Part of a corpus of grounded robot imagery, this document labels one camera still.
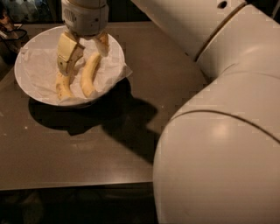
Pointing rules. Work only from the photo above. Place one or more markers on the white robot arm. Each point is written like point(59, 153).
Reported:
point(218, 158)

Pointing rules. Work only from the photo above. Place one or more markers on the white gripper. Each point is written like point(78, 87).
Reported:
point(86, 19)

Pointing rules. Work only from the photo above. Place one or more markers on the brown object at table corner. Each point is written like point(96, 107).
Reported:
point(6, 26)

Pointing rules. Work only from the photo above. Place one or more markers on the white bowl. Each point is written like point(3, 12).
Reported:
point(29, 78)

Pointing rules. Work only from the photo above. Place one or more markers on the yellow banana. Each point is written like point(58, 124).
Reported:
point(62, 86)
point(88, 74)

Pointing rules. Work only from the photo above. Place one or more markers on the white paper liner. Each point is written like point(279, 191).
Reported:
point(43, 70)

